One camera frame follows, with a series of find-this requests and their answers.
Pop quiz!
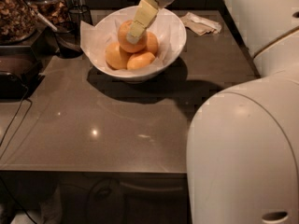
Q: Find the folded beige napkin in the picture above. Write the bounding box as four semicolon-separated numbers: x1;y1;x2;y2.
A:
180;12;222;35

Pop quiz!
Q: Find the black wire cup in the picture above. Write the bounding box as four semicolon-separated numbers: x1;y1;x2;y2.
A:
68;5;93;29

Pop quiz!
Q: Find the dark small bowl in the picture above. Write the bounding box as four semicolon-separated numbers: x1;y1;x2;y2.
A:
54;21;83;59

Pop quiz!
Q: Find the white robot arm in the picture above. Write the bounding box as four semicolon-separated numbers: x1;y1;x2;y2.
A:
186;0;299;224

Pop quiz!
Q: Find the white paper liner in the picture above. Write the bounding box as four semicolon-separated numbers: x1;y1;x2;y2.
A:
79;10;178;73

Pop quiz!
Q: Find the white bowl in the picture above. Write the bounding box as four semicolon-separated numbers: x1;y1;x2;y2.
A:
90;5;187;83

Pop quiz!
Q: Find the orange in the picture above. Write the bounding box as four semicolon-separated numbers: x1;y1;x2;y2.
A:
145;32;159;55
105;42;131;70
118;20;147;53
127;51;155;70

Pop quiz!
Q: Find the black cable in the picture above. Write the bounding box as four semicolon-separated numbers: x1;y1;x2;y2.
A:
0;72;34;161

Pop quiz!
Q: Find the large glass snack jar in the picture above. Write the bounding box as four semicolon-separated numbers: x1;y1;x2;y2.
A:
0;0;36;45

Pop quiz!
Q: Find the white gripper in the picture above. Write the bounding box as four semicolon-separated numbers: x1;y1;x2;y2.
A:
126;0;175;45

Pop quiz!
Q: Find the white scoop handle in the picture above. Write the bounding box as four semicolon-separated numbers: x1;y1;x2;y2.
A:
36;12;58;32

